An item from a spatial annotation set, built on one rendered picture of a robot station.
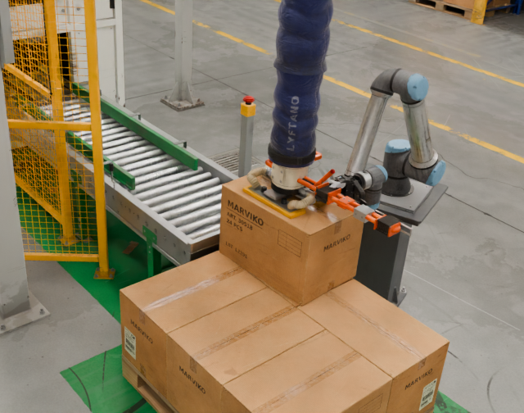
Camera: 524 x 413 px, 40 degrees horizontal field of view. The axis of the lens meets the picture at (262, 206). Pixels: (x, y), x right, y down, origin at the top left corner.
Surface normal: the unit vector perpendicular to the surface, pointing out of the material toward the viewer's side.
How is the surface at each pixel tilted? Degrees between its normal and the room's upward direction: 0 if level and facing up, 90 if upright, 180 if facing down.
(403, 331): 0
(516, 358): 0
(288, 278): 90
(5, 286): 90
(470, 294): 0
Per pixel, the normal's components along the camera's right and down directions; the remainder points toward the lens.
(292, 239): -0.72, 0.30
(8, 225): 0.65, 0.41
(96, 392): 0.07, -0.87
